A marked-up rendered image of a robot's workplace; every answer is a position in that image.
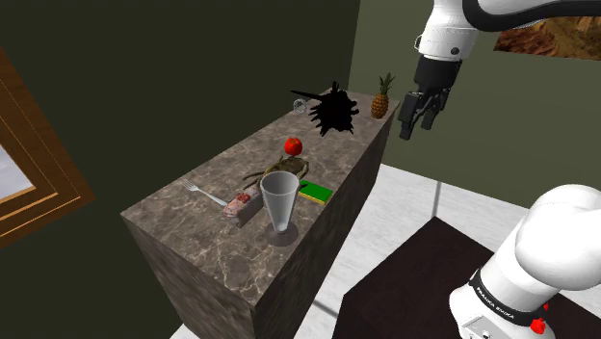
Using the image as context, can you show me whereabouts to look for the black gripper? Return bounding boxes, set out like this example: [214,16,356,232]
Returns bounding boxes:
[397,55,463,142]

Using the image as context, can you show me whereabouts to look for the pineapple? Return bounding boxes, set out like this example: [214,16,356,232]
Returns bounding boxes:
[370,71,396,120]

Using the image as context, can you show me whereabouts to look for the black spiky plant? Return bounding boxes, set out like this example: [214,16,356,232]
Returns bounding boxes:
[289,80,361,138]

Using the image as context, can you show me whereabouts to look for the green and yellow sponge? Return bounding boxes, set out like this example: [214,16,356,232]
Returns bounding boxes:
[298,179,334,206]

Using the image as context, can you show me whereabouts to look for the red tomato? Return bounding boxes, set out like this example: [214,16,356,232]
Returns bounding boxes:
[283,137,304,157]

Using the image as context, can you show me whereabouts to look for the olive brown crab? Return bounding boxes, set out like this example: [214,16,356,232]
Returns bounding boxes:
[242,155,311,191]

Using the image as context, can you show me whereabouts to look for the grey tapered cup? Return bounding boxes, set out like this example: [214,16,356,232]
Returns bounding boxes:
[259,170,301,234]

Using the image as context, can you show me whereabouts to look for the dark robot stand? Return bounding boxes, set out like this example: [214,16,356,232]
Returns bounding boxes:
[331,216,601,339]

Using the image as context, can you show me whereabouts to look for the pink meat block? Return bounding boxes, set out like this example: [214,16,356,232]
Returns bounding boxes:
[222,187,264,229]

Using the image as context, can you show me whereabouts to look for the silver fork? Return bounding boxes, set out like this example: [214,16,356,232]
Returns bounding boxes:
[179,178,229,207]

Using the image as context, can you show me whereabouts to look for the wooden framed window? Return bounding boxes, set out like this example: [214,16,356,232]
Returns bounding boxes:
[0,46,96,250]

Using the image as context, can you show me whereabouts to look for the brown wall picture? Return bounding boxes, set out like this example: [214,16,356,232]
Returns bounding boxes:
[492,15,601,61]

